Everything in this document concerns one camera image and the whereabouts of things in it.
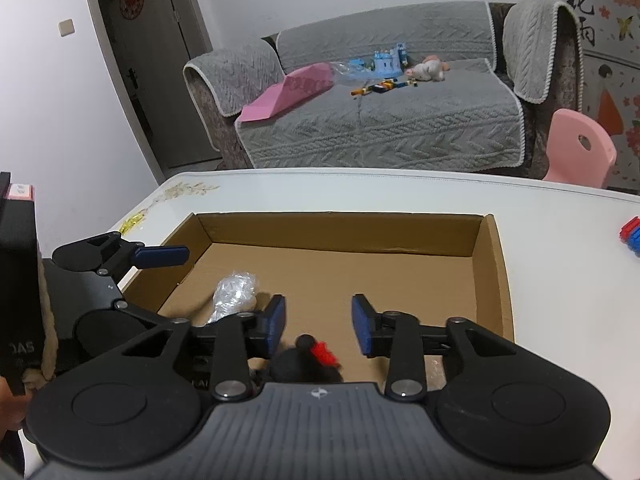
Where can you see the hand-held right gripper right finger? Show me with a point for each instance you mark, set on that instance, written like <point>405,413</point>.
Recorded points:
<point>361,325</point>

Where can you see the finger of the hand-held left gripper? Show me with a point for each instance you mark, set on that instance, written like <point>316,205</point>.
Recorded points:
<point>162,256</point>
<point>145,316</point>

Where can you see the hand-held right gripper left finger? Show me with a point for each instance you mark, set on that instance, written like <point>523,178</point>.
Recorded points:
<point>274,322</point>

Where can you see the brown cardboard box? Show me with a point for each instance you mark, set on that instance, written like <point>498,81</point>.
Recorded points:
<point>350,270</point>

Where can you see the white desktop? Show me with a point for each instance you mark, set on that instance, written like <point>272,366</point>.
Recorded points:
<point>550,260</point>

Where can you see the person's left hand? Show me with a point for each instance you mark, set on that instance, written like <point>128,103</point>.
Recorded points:
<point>11,405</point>

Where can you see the yellow table sticker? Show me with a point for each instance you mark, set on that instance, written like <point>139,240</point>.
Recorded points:
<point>132,222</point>

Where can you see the black plush with red bow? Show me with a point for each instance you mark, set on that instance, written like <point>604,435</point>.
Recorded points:
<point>290,365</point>

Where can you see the clear plastic bag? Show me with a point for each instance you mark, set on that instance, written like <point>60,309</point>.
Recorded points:
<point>232,292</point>

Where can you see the grey sofa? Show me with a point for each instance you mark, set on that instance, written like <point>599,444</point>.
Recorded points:
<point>205,115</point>

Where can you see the grey door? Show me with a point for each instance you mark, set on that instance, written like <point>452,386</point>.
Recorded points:
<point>155,85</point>

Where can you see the grey quilted armrest cover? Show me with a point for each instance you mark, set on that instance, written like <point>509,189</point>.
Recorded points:
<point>532,45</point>
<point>235,75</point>

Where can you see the grey quilted sofa cover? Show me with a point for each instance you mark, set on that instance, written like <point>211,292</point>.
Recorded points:
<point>375,125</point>

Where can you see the red round door decoration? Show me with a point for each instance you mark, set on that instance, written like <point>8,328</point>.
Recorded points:
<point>131,1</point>

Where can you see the light blue toy piece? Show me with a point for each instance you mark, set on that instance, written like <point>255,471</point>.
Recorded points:
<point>359,64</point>

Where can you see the pink plastic chair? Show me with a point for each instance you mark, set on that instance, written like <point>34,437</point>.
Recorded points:
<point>565,160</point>

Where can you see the white pink plush toy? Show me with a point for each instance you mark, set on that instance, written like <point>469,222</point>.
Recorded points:
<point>425,70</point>

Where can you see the blue toy castle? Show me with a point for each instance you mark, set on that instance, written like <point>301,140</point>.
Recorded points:
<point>390,62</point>

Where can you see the red blue orange toy blocks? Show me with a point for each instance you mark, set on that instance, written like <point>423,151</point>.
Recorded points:
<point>632,235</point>

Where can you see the fridge with flower decals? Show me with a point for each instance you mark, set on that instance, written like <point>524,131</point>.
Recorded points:
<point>607,85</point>

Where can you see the beige light switch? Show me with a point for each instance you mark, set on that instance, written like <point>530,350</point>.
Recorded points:
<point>65,27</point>

